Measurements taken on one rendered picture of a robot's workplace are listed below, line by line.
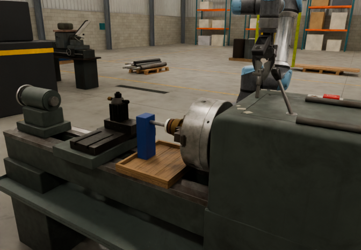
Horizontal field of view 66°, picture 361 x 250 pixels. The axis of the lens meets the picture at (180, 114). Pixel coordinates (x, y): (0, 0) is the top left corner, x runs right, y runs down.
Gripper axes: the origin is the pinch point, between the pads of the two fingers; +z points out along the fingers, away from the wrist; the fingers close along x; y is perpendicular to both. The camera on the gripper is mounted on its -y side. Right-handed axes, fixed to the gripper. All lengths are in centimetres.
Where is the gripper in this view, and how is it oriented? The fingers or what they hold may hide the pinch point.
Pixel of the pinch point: (261, 79)
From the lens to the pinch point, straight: 123.4
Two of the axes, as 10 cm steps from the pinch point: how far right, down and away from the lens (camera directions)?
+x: -8.6, -1.6, 4.8
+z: -0.1, 9.5, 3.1
